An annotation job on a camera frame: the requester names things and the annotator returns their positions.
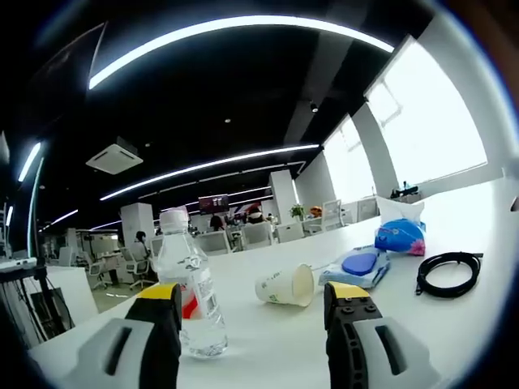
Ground black cable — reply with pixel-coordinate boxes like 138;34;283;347
415;251;484;299

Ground clear plastic water bottle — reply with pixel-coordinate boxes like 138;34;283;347
156;206;229;360

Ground long curved ceiling light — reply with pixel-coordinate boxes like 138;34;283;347
88;15;395;91

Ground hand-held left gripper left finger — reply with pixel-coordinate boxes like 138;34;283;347
75;282;183;389

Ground large bright window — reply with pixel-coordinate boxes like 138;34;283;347
364;34;487;186

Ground ceiling air conditioner unit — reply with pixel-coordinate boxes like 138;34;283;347
85;136;144;176

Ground side desk black legs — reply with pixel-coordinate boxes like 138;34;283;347
0;259;98;353

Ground smaller bright window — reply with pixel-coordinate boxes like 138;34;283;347
323;115;386;203

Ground large dark screen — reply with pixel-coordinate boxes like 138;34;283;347
0;156;45;263

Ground dark bag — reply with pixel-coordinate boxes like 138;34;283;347
390;184;421;199

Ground dark wall screen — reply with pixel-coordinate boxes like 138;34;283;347
198;194;230;216

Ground ceiling light strip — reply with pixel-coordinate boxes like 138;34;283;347
100;143;320;202
18;141;42;182

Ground white tabletop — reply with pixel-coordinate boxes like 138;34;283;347
28;177;519;389

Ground blue tissue pack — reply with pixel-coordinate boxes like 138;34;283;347
374;195;427;257

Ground row of white office chairs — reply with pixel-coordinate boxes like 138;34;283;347
56;198;358;291

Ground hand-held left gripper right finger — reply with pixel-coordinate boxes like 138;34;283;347
323;281;441;389

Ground blue wet wipes pack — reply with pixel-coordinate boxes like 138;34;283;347
318;246;391;289

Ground white paper cup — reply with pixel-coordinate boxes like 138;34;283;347
255;263;315;308

